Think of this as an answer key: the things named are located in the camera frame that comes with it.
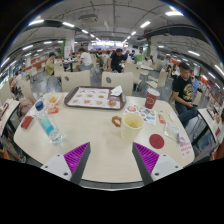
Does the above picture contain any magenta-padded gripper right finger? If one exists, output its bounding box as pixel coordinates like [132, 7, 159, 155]
[131, 142, 184, 186]

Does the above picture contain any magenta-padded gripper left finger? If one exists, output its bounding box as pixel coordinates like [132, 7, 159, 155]
[40, 142, 92, 185]

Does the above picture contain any clear blue-capped water bottle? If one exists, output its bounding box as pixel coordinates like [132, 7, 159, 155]
[34, 100, 64, 145]

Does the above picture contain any flat round red coaster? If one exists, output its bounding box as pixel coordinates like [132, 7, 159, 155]
[148, 133, 166, 150]

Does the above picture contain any cream paper cup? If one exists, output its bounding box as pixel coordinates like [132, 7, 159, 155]
[120, 112, 146, 142]

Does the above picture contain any white table edge label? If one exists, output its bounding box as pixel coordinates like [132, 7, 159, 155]
[178, 141, 194, 159]

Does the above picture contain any small red sauce packet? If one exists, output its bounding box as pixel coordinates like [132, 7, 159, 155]
[157, 113, 167, 125]

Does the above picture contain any colourful printed leaflet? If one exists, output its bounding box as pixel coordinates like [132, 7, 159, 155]
[123, 103, 158, 126]

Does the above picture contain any red paper drink cup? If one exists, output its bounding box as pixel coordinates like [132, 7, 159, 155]
[144, 87, 161, 110]

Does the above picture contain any printed paper tray liner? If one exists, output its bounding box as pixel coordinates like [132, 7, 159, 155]
[67, 87, 122, 109]

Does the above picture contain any clear plastic food bag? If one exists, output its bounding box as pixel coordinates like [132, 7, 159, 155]
[44, 92, 64, 114]

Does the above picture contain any red wallet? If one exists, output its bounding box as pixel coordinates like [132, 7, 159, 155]
[20, 115, 34, 130]

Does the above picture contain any brown food tray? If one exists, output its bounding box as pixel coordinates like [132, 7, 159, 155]
[63, 85, 127, 111]

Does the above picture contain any crumpled white napkin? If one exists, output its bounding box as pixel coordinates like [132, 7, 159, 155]
[110, 85, 124, 97]

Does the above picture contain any person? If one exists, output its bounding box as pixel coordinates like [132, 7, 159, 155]
[75, 47, 94, 72]
[171, 61, 201, 128]
[107, 47, 129, 74]
[45, 51, 57, 77]

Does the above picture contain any beige chair with round hole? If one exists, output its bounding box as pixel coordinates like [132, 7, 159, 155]
[101, 71, 135, 97]
[60, 69, 92, 93]

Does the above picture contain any group of beige chairs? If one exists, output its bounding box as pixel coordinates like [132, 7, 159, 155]
[123, 58, 169, 91]

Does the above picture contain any ceiling air conditioning unit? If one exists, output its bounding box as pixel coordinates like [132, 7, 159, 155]
[78, 13, 99, 24]

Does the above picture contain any group of ceiling lights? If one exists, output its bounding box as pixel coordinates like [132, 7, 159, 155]
[0, 9, 224, 78]

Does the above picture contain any brown ring-shaped pastry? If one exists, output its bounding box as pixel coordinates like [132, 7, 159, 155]
[111, 115, 123, 128]

